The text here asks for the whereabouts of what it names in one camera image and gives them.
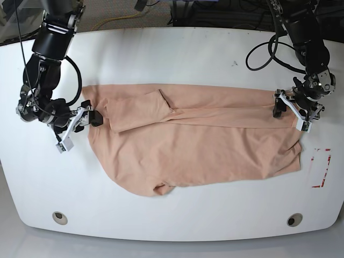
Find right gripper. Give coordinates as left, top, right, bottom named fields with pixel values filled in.
left=40, top=98, right=103, bottom=133

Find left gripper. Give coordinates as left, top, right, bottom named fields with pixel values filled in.
left=273, top=77, right=323, bottom=118

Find peach pink T-shirt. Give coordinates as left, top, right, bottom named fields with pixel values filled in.
left=82, top=84, right=302, bottom=196

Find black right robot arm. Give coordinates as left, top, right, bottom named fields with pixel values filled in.
left=16, top=1, right=103, bottom=134

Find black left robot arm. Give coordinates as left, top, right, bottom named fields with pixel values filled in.
left=267, top=1, right=335, bottom=120

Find red tape rectangle marking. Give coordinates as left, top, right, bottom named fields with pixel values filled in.
left=309, top=148, right=332, bottom=189

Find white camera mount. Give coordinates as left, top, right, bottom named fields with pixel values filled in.
left=274, top=89, right=325, bottom=133
left=52, top=100, right=94, bottom=153

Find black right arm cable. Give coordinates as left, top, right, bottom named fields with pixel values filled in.
left=61, top=55, right=83, bottom=107

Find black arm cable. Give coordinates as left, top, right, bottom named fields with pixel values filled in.
left=246, top=0, right=307, bottom=75
left=61, top=55, right=83, bottom=107

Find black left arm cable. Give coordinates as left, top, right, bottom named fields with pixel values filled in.
left=246, top=0, right=307, bottom=75

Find left table cable grommet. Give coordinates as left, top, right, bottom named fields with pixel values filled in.
left=52, top=212, right=68, bottom=225

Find table cable grommet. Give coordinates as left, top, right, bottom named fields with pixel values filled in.
left=286, top=213, right=303, bottom=227
left=52, top=212, right=68, bottom=225

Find right table cable grommet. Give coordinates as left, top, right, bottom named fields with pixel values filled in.
left=286, top=213, right=303, bottom=227

